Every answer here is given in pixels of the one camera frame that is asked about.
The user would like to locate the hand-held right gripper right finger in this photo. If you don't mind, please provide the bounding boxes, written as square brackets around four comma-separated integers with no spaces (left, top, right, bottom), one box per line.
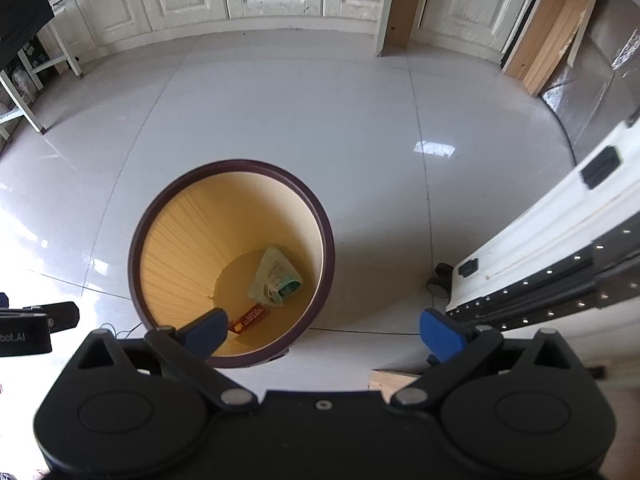
[389,308,581,408]

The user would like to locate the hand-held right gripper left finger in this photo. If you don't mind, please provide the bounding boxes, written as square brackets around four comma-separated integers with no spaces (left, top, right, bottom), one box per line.
[75,308,258,408]

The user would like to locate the round wooden bin dark rim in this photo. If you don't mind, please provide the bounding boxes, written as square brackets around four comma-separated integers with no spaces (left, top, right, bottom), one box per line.
[127,159,336,370]

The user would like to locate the red snack packet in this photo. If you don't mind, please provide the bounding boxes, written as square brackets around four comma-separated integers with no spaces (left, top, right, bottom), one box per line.
[228,304,271,335]

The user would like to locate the black caster wheel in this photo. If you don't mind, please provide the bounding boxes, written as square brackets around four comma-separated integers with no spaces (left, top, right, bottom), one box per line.
[426,262,454,302]

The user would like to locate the small wooden board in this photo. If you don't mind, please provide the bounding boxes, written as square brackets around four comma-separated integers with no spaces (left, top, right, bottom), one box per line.
[369,369,419,404]

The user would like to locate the crumpled green white packet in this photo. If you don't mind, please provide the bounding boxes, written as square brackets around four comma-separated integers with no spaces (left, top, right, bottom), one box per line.
[246,245,303,308]

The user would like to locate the black metal rails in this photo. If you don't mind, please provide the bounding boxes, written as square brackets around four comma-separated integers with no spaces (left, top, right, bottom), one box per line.
[446,240,640,332]

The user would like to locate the silver foil sheet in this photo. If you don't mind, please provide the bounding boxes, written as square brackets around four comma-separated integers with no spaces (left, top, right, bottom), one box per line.
[540,0,640,161]

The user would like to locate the black cloth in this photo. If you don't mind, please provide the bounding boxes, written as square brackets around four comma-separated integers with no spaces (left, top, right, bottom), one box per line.
[0,0,55,68]

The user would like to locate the wooden pillar panel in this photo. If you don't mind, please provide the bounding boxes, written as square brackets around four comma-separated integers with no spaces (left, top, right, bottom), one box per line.
[376,0,437,57]

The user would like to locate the leaning wooden boards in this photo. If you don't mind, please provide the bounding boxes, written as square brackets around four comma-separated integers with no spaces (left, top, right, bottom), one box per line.
[520,0,608,97]

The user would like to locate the thin floor cable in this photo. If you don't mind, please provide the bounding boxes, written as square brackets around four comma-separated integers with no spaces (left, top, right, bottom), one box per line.
[100,320,147,342]

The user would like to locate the white metal table frame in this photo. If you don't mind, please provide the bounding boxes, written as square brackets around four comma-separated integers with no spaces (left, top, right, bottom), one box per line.
[0,7,83,135]

